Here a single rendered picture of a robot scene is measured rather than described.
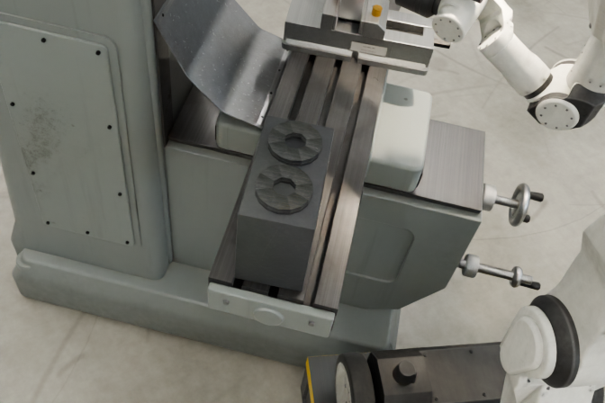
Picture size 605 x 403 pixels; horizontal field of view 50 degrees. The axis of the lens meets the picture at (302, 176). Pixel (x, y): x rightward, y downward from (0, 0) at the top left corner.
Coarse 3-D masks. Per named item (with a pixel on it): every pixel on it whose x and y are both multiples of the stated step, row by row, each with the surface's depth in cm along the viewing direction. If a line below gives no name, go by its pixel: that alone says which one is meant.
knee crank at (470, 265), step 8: (472, 256) 167; (464, 264) 168; (472, 264) 166; (480, 264) 168; (464, 272) 168; (472, 272) 166; (480, 272) 168; (488, 272) 168; (496, 272) 167; (504, 272) 167; (512, 272) 168; (520, 272) 166; (512, 280) 167; (520, 280) 166; (528, 280) 167; (536, 288) 168
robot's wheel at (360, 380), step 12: (348, 360) 143; (360, 360) 143; (336, 372) 152; (348, 372) 140; (360, 372) 139; (336, 384) 153; (348, 384) 140; (360, 384) 138; (372, 384) 138; (336, 396) 153; (348, 396) 149; (360, 396) 137; (372, 396) 137
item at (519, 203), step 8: (488, 184) 168; (520, 184) 168; (488, 192) 166; (496, 192) 166; (520, 192) 169; (528, 192) 164; (488, 200) 166; (496, 200) 168; (504, 200) 168; (512, 200) 168; (520, 200) 166; (528, 200) 163; (536, 200) 164; (488, 208) 167; (512, 208) 172; (520, 208) 163; (512, 216) 170; (520, 216) 163; (528, 216) 171; (512, 224) 167
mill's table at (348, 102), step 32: (288, 64) 149; (320, 64) 150; (352, 64) 151; (288, 96) 142; (320, 96) 143; (352, 96) 144; (352, 128) 141; (352, 160) 132; (352, 192) 126; (320, 224) 120; (352, 224) 121; (224, 256) 114; (320, 256) 119; (224, 288) 111; (256, 288) 110; (320, 288) 112; (288, 320) 112; (320, 320) 110
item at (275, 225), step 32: (288, 128) 108; (320, 128) 110; (256, 160) 104; (288, 160) 103; (320, 160) 105; (256, 192) 98; (288, 192) 100; (320, 192) 101; (256, 224) 98; (288, 224) 97; (256, 256) 105; (288, 256) 103; (288, 288) 110
